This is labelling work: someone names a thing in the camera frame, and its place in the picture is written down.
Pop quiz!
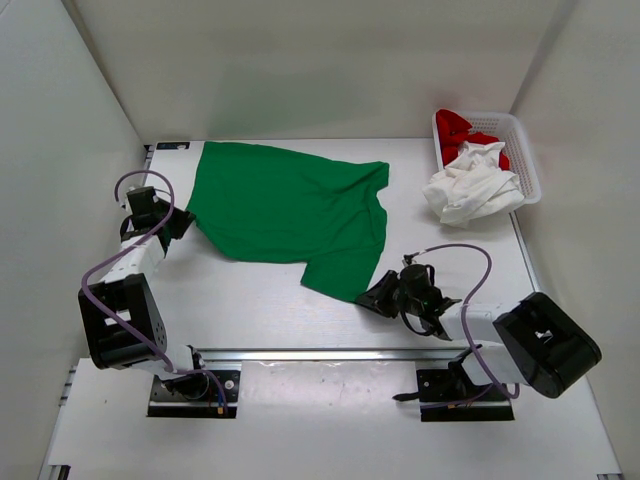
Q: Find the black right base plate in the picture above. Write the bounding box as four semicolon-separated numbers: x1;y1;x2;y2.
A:
393;369;515;423

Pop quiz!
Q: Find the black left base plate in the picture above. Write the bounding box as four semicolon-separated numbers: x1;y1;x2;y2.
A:
147;364;241;419

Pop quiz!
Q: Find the red t-shirt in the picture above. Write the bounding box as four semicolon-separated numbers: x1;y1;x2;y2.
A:
433;109;500;170

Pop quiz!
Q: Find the green t-shirt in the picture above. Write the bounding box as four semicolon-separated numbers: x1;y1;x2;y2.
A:
187;142;390;302

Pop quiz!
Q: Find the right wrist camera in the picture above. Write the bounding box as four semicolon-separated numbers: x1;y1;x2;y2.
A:
402;252;422;267

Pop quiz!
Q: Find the white t-shirt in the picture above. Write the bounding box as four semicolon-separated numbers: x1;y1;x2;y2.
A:
422;141;525;228

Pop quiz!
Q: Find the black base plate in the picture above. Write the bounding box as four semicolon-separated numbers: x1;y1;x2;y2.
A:
147;364;241;419
393;369;515;423

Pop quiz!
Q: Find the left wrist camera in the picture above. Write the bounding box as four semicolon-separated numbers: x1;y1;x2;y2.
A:
122;187;160;220

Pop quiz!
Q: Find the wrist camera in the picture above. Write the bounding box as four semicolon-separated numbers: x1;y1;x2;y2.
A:
402;252;422;267
122;187;160;220

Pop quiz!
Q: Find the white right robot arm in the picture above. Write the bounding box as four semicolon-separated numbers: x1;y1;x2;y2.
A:
356;264;602;400

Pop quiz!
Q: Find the aluminium rail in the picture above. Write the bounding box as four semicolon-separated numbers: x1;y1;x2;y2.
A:
199;347;465;363

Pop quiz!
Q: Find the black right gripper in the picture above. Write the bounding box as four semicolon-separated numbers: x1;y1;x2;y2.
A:
358;271;424;320

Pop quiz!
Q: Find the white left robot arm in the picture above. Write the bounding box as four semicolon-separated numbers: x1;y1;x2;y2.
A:
78;187;210;400

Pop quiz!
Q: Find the white plastic laundry basket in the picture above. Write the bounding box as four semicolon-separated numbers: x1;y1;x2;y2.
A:
456;110;542;205

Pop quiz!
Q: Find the dark table label sticker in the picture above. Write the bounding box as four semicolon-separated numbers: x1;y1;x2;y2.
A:
155;142;190;150

